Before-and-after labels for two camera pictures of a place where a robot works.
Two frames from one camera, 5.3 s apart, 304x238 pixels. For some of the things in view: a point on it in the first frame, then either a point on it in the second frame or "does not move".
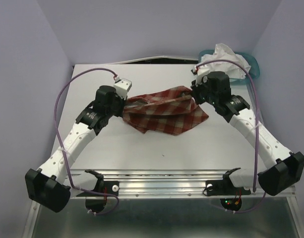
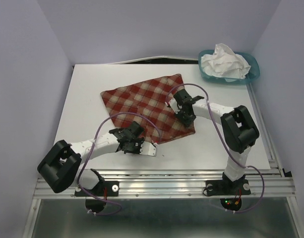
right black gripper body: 203,94 -> 187,119
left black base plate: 109,187 does not move
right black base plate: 224,188 does not move
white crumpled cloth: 235,71 does not move
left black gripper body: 116,109 -> 135,147
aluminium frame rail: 172,184 does not move
